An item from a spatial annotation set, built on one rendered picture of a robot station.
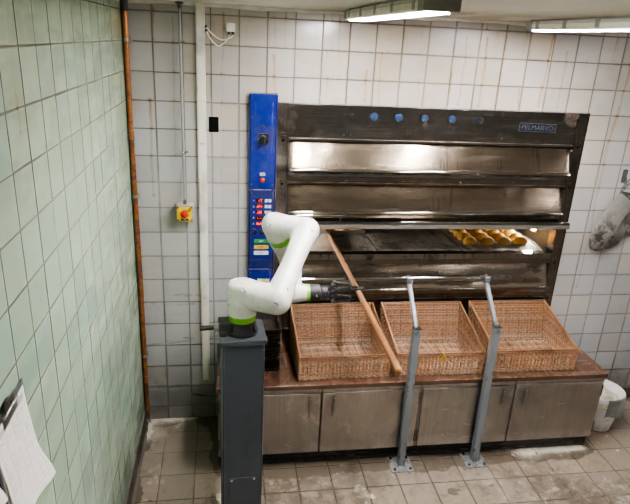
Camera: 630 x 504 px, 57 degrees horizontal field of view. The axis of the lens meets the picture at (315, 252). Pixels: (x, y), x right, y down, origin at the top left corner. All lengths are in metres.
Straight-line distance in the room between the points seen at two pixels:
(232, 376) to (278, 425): 0.96
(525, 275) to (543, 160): 0.79
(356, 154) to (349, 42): 0.63
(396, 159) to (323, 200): 0.51
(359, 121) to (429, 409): 1.78
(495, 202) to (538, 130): 0.51
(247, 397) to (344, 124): 1.68
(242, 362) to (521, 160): 2.21
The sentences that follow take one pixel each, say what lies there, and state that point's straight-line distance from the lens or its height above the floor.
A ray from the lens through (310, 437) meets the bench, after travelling 3.66.
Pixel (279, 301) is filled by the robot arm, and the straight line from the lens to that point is 2.47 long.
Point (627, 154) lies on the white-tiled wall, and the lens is 4.29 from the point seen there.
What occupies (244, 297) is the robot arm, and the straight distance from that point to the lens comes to 2.52.
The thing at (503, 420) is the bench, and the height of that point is 0.26.
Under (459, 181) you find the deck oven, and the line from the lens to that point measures 3.78.
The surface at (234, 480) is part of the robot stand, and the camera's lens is 3.03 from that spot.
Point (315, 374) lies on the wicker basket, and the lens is 3.48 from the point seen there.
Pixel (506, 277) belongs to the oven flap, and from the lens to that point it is 4.14.
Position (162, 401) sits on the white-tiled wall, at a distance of 4.13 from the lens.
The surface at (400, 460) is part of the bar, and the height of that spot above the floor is 0.05.
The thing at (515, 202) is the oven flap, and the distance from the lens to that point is 3.97.
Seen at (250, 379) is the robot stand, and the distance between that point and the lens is 2.71.
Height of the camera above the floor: 2.46
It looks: 20 degrees down
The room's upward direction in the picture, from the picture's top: 3 degrees clockwise
